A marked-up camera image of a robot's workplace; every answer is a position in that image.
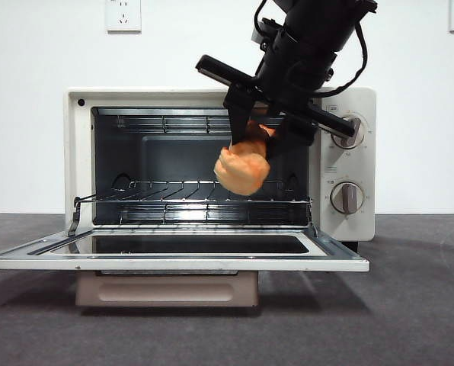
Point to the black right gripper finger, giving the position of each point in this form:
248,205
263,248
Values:
239,114
295,135

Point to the cream timer knob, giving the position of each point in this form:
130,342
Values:
348,198

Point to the cream temperature knob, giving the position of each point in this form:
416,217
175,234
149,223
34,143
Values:
354,142

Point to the cream Toshiba toaster oven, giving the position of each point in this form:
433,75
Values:
356,167

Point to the orange-brown bread roll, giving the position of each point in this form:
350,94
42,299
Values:
242,169

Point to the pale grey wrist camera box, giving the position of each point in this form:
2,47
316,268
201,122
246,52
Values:
258,35

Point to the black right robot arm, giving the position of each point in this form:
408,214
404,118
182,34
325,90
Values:
314,30

